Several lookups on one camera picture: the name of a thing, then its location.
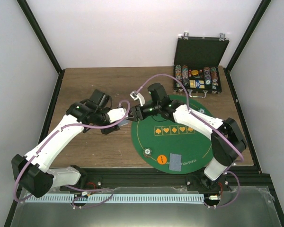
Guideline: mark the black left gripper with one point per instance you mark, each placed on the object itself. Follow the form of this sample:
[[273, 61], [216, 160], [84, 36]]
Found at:
[[106, 131]]

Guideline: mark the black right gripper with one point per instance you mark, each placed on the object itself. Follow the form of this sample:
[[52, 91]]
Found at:
[[134, 110]]

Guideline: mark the orange round blind button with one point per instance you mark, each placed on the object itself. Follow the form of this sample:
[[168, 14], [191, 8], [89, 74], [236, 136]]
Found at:
[[162, 159]]

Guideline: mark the blue patterned card deck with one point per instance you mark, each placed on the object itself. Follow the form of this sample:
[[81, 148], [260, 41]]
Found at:
[[123, 122]]

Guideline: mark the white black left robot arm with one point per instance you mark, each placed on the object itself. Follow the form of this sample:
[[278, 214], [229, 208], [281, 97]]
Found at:
[[32, 171]]

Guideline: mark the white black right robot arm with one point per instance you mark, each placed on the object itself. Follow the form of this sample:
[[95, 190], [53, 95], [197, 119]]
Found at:
[[227, 141]]

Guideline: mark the round green poker mat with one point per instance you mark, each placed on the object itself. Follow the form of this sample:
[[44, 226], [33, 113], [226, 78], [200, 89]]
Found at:
[[164, 137]]

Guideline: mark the chip row in case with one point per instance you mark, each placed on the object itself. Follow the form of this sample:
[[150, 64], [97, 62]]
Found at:
[[178, 75], [185, 77], [214, 76], [207, 75]]

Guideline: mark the yellow card box in case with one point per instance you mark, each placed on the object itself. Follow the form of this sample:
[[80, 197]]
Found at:
[[192, 84]]

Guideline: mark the blue card box in case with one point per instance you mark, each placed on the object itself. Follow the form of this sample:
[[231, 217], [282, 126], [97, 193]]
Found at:
[[199, 84]]

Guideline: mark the black poker chip case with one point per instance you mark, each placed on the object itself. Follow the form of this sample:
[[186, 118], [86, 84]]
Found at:
[[197, 53]]

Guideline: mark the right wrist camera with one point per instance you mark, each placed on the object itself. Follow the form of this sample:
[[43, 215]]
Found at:
[[137, 96]]

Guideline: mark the light blue slotted cable duct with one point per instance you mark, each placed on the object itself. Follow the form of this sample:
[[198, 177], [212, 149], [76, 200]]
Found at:
[[121, 198]]

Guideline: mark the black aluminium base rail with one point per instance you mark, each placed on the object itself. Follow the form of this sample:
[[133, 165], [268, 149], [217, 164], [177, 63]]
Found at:
[[96, 179]]

